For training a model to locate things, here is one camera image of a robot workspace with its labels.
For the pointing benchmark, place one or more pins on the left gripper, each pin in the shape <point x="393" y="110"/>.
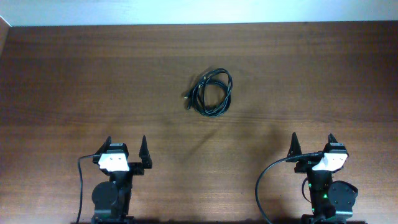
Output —
<point x="138" y="168"/>

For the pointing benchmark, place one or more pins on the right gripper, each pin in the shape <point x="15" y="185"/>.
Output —
<point x="302" y="168"/>

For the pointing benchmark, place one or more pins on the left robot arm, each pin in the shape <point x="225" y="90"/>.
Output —
<point x="112" y="198"/>

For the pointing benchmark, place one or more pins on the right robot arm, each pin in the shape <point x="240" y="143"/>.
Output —
<point x="331" y="201"/>

